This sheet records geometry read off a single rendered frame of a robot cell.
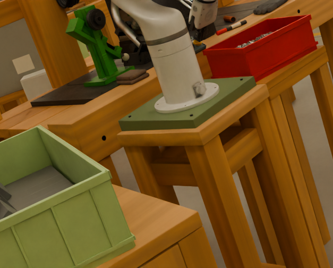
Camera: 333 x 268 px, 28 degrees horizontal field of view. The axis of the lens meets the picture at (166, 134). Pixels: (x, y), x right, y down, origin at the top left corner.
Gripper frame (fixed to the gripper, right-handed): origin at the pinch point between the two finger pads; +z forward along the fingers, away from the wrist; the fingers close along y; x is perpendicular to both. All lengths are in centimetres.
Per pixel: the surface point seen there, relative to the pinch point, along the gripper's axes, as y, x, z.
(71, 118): -57, 0, 7
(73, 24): -29.0, 33.0, 1.7
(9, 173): -87, -8, 5
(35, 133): -77, -7, -3
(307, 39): 17.1, -32.1, -8.9
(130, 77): -30.4, 2.6, 5.6
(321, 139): 112, -13, 108
